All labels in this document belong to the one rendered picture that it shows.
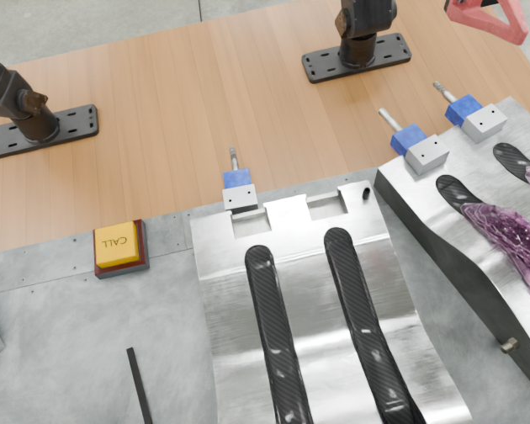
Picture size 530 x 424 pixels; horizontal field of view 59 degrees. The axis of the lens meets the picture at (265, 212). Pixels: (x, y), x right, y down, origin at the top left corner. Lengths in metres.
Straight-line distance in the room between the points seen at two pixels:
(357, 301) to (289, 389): 0.14
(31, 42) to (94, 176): 1.71
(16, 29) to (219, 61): 1.78
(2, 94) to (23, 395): 0.44
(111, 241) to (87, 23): 1.84
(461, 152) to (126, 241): 0.53
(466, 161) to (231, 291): 0.40
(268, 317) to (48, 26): 2.16
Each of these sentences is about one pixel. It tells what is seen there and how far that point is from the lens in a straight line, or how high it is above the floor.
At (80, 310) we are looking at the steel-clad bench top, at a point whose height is 0.80.
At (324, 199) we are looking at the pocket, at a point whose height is 0.87.
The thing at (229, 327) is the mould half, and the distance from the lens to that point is 0.61.
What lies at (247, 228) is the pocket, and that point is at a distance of 0.67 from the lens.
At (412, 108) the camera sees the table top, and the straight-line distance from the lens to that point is 0.89.
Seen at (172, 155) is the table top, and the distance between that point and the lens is 0.84.
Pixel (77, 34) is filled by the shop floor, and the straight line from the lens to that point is 2.47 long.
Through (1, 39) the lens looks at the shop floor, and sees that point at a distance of 2.64.
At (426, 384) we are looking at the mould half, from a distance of 0.57.
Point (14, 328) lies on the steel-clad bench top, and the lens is 0.81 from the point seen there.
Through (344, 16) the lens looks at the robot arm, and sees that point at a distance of 0.84.
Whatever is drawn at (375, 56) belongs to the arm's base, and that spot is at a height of 0.81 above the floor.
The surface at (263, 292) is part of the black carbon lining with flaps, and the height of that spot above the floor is 0.88.
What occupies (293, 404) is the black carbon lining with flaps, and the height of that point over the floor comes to 0.91.
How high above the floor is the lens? 1.47
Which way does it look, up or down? 62 degrees down
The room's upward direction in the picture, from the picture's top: 9 degrees counter-clockwise
